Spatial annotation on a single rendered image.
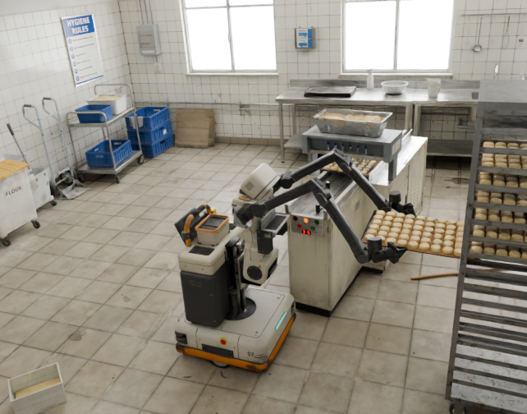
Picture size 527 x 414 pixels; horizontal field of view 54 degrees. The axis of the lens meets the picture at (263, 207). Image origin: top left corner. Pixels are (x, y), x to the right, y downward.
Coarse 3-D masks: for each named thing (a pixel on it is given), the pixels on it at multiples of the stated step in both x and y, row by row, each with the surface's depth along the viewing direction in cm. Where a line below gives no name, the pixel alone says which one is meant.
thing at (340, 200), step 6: (402, 132) 496; (402, 138) 492; (348, 186) 383; (354, 186) 387; (342, 192) 374; (348, 192) 377; (342, 198) 368; (342, 204) 370; (324, 210) 348; (324, 216) 348
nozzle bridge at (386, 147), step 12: (312, 132) 417; (384, 132) 405; (396, 132) 403; (312, 144) 423; (324, 144) 418; (348, 144) 407; (360, 144) 402; (372, 144) 398; (384, 144) 384; (396, 144) 398; (312, 156) 431; (348, 156) 406; (360, 156) 401; (372, 156) 396; (384, 156) 388; (396, 156) 404; (396, 168) 410
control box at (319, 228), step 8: (296, 216) 359; (304, 216) 357; (312, 216) 355; (296, 224) 362; (304, 224) 359; (312, 224) 356; (320, 224) 352; (304, 232) 361; (312, 232) 358; (320, 232) 355
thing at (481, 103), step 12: (480, 108) 225; (480, 120) 227; (480, 132) 229; (468, 192) 242; (468, 204) 244; (468, 216) 246; (468, 228) 249; (468, 240) 251; (456, 300) 266; (456, 312) 269; (456, 324) 272; (456, 336) 275
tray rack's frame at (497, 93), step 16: (480, 80) 261; (496, 80) 258; (512, 80) 256; (480, 96) 231; (496, 96) 230; (512, 96) 228; (464, 352) 324; (480, 352) 323; (496, 352) 322; (480, 368) 311; (496, 368) 310; (496, 384) 298; (512, 384) 297; (464, 400) 290; (480, 400) 288; (496, 400) 288; (512, 400) 287
